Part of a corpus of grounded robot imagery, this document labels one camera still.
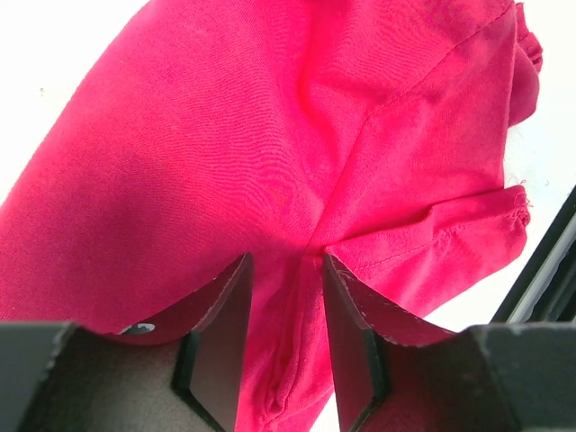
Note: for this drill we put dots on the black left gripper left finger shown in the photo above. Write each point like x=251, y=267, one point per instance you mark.
x=179, y=370

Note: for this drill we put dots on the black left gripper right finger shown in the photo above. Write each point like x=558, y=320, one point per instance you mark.
x=394, y=371

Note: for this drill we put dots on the pink t shirt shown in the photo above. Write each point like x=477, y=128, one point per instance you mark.
x=373, y=131

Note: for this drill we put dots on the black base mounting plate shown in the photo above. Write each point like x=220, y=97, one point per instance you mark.
x=545, y=289

